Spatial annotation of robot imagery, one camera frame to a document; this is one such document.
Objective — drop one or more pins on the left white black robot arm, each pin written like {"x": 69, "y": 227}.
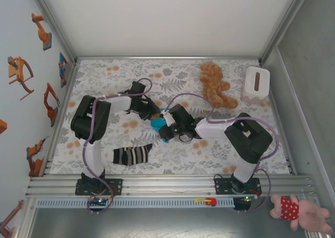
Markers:
{"x": 89, "y": 120}

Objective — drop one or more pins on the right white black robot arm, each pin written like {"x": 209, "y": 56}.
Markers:
{"x": 248, "y": 140}

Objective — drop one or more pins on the blue foam sheet right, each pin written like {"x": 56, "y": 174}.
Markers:
{"x": 104, "y": 73}

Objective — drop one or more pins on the black beige striped sock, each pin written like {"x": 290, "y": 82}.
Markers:
{"x": 131, "y": 155}

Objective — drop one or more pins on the brown teddy bear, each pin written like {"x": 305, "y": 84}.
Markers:
{"x": 212, "y": 73}

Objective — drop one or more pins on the red yellow small toy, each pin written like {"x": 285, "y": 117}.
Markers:
{"x": 209, "y": 201}

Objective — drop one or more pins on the white tissue box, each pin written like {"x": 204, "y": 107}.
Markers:
{"x": 255, "y": 83}

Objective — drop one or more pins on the small circuit board with LEDs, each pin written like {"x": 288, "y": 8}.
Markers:
{"x": 99, "y": 201}
{"x": 246, "y": 199}

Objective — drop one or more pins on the pink plush with dotted cloth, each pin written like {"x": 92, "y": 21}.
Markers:
{"x": 308, "y": 218}

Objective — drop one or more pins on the thin aluminium frame rail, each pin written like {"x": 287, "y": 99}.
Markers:
{"x": 167, "y": 57}

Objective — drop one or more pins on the wide aluminium frame rail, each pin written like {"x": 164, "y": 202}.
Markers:
{"x": 170, "y": 185}

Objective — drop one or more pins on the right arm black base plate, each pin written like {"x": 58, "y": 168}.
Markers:
{"x": 221, "y": 187}

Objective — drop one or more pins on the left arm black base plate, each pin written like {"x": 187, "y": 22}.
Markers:
{"x": 116, "y": 187}

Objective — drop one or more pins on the blue orange machine wall sticker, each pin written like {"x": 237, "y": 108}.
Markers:
{"x": 62, "y": 65}

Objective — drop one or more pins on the aluminium frame post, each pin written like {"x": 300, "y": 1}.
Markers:
{"x": 52, "y": 21}
{"x": 282, "y": 26}

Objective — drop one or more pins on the orange claw wall sticker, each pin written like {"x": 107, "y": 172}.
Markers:
{"x": 14, "y": 72}

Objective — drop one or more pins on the orange block wall sticker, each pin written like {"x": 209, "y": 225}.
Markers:
{"x": 2, "y": 126}

